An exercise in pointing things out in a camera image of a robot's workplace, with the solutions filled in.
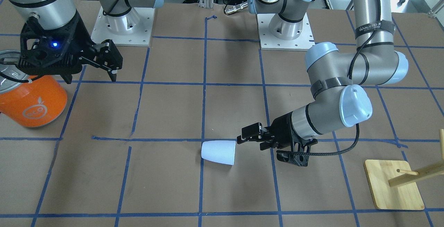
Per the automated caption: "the wooden cup stand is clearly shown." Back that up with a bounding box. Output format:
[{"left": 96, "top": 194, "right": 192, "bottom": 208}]
[{"left": 364, "top": 129, "right": 444, "bottom": 210}]

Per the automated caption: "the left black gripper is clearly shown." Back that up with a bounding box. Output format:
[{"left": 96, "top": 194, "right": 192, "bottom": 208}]
[{"left": 237, "top": 112, "right": 298, "bottom": 151}]

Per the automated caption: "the orange can container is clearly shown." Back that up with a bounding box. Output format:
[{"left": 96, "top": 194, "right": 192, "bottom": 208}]
[{"left": 0, "top": 64, "right": 68, "bottom": 128}]

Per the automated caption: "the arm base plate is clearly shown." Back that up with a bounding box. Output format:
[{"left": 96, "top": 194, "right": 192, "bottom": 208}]
[
  {"left": 256, "top": 14, "right": 315, "bottom": 51},
  {"left": 91, "top": 8, "right": 156, "bottom": 47}
]

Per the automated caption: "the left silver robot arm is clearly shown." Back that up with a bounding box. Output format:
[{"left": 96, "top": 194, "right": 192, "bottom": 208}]
[{"left": 237, "top": 0, "right": 409, "bottom": 154}]

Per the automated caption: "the white plastic cup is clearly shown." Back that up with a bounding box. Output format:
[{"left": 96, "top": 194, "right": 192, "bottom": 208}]
[{"left": 201, "top": 140, "right": 236, "bottom": 165}]

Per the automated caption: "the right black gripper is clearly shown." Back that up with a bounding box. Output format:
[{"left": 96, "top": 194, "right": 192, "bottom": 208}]
[{"left": 16, "top": 11, "right": 123, "bottom": 84}]

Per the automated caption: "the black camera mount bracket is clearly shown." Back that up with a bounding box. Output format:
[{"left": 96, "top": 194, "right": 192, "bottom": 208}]
[{"left": 276, "top": 137, "right": 318, "bottom": 167}]

